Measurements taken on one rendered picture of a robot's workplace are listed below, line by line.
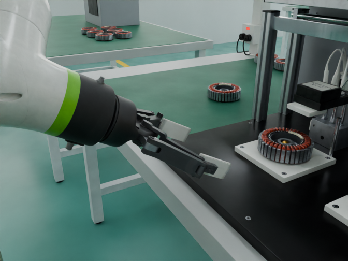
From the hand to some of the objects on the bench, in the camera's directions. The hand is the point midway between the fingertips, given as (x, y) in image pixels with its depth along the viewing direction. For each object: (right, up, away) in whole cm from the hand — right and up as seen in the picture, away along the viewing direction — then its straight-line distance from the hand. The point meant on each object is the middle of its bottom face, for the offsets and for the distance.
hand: (200, 150), depth 61 cm
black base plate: (+26, -8, +4) cm, 28 cm away
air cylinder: (+32, +1, +19) cm, 37 cm away
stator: (+12, +15, +54) cm, 57 cm away
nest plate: (+31, -11, -7) cm, 33 cm away
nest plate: (+19, -2, +12) cm, 23 cm away
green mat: (+14, +20, +65) cm, 69 cm away
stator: (+19, -1, +12) cm, 22 cm away
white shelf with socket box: (+32, +37, +101) cm, 112 cm away
